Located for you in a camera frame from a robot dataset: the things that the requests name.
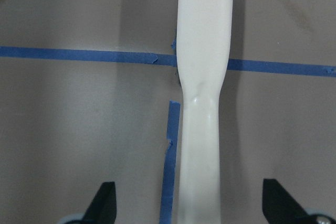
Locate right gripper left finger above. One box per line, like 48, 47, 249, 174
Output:
80, 182, 117, 224

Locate beige hand brush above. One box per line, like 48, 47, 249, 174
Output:
176, 0, 233, 223

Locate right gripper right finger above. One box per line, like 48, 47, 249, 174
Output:
262, 178, 336, 224

